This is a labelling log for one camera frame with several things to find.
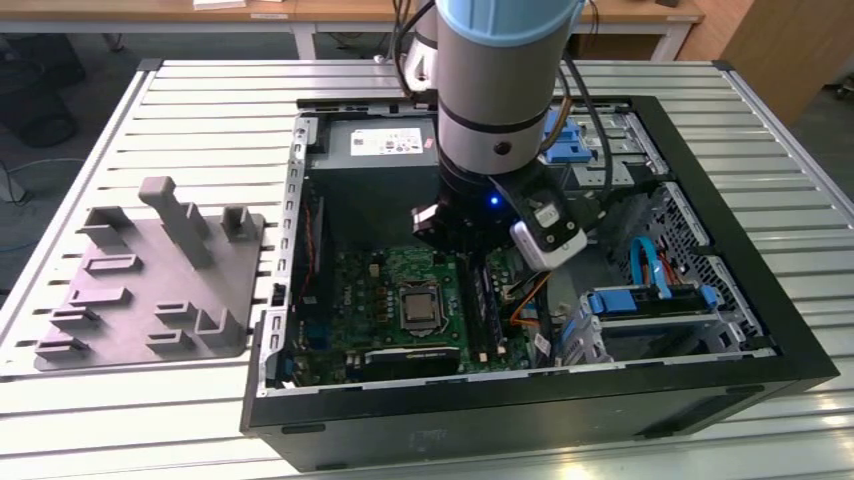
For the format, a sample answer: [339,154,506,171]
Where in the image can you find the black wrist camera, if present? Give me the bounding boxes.
[410,203,443,244]

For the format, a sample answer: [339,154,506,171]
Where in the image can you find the CPU socket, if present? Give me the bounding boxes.
[397,282,449,335]

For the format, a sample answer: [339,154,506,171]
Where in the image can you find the brown wooden cabinet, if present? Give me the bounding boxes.
[720,0,854,129]

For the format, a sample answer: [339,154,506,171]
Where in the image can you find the black open PC case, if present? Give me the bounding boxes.
[239,94,841,474]

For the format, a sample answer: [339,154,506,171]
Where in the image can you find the wooden desk white legs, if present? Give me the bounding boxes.
[0,0,708,61]

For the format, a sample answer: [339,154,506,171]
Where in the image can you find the grey plastic parts rack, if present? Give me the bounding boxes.
[31,174,270,372]

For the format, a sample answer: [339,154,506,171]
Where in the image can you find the blue SATA cable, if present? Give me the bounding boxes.
[629,233,677,301]

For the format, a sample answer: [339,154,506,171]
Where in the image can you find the metal disk bay cage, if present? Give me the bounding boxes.
[559,279,780,369]

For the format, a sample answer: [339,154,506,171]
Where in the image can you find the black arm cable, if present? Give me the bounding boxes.
[391,0,435,101]
[558,52,619,211]

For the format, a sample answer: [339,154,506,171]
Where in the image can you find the green Dell motherboard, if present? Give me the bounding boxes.
[293,243,539,389]

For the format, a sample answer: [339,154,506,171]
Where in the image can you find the black graphics card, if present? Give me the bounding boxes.
[362,343,463,382]

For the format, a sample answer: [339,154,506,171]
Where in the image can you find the black office chair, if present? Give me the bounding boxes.
[0,32,88,149]

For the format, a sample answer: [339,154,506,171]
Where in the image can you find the blue disk carrier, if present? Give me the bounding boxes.
[541,115,603,165]
[585,283,721,324]

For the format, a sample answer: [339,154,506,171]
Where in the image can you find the silver CPU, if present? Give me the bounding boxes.
[403,292,443,324]

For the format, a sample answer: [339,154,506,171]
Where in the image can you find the blue RAM stick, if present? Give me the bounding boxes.
[463,252,490,364]

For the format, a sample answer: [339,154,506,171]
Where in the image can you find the grey power supply unit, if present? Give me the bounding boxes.
[306,115,443,249]

